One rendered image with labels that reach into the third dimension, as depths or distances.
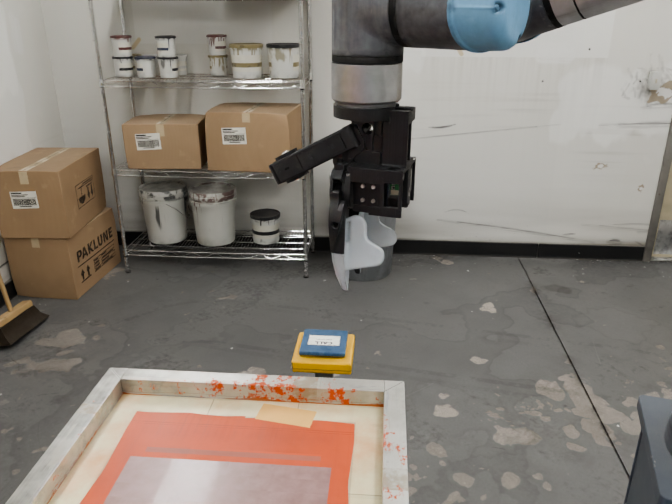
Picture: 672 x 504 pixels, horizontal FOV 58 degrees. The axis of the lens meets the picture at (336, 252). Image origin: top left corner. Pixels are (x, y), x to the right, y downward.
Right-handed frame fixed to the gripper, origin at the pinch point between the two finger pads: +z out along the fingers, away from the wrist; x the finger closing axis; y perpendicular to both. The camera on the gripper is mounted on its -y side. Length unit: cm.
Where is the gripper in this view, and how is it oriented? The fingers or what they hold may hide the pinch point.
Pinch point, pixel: (346, 270)
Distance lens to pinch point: 73.9
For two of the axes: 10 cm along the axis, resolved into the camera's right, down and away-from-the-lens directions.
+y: 9.5, 1.2, -2.9
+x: 3.1, -3.6, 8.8
